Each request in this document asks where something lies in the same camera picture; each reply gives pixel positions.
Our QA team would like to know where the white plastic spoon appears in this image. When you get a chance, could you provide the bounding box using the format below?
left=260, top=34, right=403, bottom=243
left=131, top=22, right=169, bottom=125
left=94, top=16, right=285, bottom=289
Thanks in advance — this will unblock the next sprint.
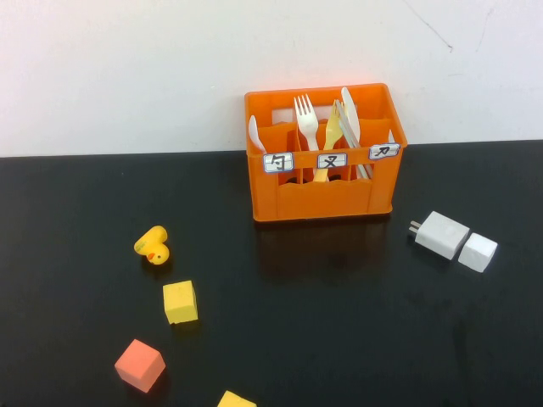
left=247, top=114, right=268, bottom=155

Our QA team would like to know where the orange plastic cutlery holder crate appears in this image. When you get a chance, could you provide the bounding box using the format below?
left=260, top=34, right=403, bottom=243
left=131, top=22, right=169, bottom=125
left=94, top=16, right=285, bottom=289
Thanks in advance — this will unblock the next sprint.
left=244, top=82, right=409, bottom=223

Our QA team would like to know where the paper label spoon character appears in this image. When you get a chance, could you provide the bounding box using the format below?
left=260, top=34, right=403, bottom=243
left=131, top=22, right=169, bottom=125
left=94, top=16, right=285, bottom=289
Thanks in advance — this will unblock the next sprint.
left=262, top=151, right=294, bottom=174

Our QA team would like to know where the paper label fork character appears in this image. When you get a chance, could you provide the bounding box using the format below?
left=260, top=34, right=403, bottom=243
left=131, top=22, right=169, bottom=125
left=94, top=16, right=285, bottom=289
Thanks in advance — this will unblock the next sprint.
left=316, top=152, right=349, bottom=170

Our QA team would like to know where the white plastic fork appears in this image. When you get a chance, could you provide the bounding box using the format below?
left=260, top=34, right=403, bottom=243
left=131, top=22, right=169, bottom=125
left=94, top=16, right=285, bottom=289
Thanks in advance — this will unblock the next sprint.
left=294, top=93, right=320, bottom=152

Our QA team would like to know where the yellow plastic fork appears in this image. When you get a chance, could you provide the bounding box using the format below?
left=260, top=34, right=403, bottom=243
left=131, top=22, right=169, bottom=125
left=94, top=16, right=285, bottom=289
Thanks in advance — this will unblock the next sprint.
left=312, top=99, right=345, bottom=182

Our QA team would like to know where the grey plastic knife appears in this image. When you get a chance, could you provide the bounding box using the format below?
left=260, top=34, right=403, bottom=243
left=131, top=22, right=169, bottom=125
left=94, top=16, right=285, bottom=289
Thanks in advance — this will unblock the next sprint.
left=336, top=101, right=375, bottom=180

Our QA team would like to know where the yellow rubber duck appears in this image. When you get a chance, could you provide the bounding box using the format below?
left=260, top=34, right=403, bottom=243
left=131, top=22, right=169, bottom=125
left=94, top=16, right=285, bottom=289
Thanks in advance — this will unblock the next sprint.
left=133, top=225, right=171, bottom=266

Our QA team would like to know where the white plastic knife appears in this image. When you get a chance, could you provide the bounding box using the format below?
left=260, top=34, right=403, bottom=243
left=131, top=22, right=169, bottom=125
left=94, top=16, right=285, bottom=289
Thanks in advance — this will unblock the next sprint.
left=340, top=86, right=361, bottom=148

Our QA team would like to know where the paper label knife character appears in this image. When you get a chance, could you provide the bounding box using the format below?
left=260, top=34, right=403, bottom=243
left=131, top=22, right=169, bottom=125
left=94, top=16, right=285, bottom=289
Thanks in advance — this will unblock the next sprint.
left=367, top=142, right=401, bottom=161

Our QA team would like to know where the yellow foam cube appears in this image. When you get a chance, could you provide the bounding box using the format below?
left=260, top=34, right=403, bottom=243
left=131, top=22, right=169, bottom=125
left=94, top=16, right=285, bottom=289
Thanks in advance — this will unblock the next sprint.
left=162, top=279, right=199, bottom=326
left=216, top=390, right=258, bottom=407

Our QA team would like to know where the white power adapter plug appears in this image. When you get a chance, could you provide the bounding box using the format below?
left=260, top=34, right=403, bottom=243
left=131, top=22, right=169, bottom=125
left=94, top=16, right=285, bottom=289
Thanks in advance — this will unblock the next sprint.
left=408, top=210, right=471, bottom=260

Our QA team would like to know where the orange foam cube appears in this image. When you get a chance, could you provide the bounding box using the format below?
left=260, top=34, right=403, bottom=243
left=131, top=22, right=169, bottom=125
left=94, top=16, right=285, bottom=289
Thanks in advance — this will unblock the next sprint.
left=114, top=338, right=167, bottom=394

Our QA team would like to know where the white foam cube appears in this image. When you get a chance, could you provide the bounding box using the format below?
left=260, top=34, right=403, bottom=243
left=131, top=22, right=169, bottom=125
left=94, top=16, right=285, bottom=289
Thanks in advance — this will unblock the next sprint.
left=457, top=231, right=499, bottom=273

